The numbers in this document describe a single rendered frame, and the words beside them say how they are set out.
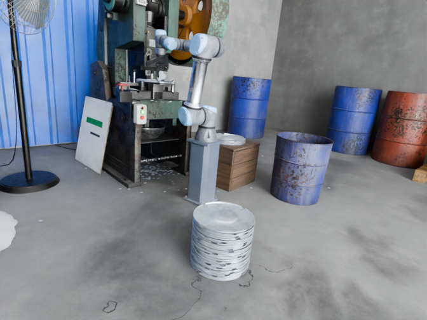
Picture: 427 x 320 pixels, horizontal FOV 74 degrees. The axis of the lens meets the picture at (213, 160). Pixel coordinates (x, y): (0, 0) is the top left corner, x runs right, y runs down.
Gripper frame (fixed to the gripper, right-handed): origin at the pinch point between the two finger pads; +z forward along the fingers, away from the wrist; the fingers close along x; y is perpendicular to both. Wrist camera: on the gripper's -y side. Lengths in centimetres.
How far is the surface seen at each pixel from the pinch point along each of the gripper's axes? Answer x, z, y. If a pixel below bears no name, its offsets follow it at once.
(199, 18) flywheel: 48, -37, 26
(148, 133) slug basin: -6.5, 43.2, -8.3
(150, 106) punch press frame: -8.3, 18.1, -4.9
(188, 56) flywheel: 41.8, -8.0, 17.9
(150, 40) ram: 22.9, -22.5, -10.1
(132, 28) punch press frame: 11.6, -32.3, -20.0
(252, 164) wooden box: -12, 62, 81
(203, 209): -108, 21, 41
